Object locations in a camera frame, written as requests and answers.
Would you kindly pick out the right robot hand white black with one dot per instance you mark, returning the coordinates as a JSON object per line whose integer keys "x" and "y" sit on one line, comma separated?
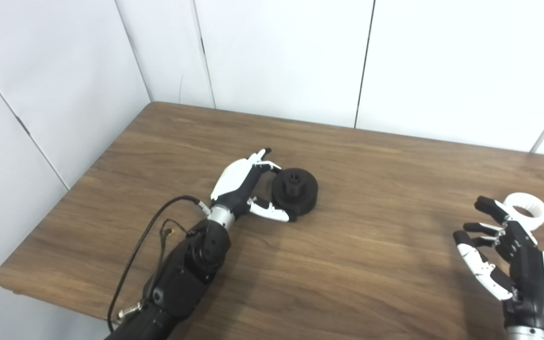
{"x": 531, "y": 283}

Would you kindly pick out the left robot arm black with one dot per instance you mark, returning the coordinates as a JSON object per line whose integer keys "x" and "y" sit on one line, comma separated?
{"x": 187, "y": 274}

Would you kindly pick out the round black part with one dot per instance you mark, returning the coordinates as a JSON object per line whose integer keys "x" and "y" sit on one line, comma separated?
{"x": 300, "y": 193}

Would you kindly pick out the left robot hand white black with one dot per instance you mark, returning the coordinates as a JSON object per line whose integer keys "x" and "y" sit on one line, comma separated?
{"x": 236, "y": 184}

